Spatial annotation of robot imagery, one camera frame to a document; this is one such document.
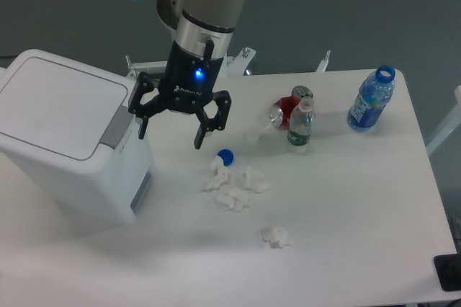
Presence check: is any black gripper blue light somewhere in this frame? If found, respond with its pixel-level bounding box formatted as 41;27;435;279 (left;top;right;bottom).
127;37;232;150

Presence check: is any white push-top trash can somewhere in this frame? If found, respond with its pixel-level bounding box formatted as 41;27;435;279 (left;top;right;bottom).
1;49;156;224

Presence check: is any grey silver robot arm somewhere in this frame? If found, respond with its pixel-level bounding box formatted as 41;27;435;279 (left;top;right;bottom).
128;0;245;148

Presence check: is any crushed red soda can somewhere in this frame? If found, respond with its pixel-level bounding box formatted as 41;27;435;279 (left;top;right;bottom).
269;85;313;128

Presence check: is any blue bottle cap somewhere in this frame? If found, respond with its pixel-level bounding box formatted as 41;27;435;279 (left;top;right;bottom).
217;148;235;166

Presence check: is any crumpled white tissue left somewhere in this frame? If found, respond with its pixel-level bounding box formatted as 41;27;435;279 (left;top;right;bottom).
203;156;229;192

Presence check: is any crumpled white tissue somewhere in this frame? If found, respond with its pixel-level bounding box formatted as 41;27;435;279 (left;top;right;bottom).
243;166;271;194
260;225;293;249
203;156;229;192
214;187;250;212

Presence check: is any crumpled white tissue right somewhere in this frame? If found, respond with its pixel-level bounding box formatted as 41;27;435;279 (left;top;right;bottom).
243;166;271;194

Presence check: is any crumpled white tissue middle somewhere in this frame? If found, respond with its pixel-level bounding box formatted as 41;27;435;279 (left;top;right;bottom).
214;187;250;212

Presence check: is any clear green-label water bottle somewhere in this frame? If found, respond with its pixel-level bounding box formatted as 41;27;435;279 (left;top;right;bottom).
287;96;315;147

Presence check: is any crumpled white tissue lower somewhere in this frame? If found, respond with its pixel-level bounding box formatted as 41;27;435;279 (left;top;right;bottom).
260;225;293;249

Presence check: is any blue plastic drink bottle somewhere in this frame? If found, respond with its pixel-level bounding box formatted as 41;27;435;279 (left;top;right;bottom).
347;64;395;132

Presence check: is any black device at edge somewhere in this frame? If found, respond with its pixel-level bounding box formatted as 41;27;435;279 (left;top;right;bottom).
434;254;460;292

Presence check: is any white left frame rail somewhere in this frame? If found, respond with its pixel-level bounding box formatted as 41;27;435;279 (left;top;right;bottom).
125;55;167;79

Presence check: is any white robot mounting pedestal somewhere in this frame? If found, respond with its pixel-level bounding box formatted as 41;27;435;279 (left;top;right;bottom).
218;47;256;78

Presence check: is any white table clamp bracket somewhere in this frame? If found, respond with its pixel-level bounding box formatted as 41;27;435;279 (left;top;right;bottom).
316;50;331;73

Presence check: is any white frame at right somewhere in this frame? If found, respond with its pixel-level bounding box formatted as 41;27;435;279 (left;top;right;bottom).
426;86;460;156

